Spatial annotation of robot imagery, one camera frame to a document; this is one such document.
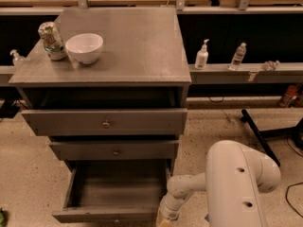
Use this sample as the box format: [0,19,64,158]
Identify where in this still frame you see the orange spray can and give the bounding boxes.
[278,85,297,108]

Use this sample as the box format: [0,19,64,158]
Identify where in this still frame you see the green object at floor edge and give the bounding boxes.
[0,208,6,227]

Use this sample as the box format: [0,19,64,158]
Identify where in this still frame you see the grey wooden drawer cabinet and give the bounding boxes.
[9,7,192,175]

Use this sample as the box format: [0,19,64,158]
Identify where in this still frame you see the grey middle drawer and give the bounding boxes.
[50,140,178,161]

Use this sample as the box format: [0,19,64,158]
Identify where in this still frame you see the black cable on floor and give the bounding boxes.
[285,182,303,219]

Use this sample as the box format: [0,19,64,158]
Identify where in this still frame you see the black stand base leg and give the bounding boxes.
[241,109,280,166]

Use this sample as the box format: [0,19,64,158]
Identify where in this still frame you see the green labelled drink can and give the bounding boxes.
[38,22,67,61]

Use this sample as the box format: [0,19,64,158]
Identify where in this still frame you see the white ceramic bowl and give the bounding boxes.
[65,33,103,64]

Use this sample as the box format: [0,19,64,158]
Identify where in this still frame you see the white pump lotion bottle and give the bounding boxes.
[195,39,208,69]

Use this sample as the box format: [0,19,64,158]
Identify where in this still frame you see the clear plastic water bottle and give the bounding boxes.
[228,43,246,70]

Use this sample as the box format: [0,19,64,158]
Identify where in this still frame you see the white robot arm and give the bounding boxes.
[156,140,281,227]

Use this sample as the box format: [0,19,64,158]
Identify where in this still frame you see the grey drawer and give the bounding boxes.
[50,140,178,161]
[53,159,169,223]
[22,109,187,136]

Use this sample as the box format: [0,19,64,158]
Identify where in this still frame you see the crumpled clear plastic wrap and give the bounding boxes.
[263,61,280,71]

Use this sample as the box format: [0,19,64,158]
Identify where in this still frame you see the grey bottom drawer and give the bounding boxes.
[53,159,169,223]

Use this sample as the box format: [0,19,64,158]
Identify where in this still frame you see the grey top drawer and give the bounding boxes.
[22,109,187,136]

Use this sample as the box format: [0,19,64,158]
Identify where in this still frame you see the clear pump sanitizer bottle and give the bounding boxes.
[10,49,25,66]

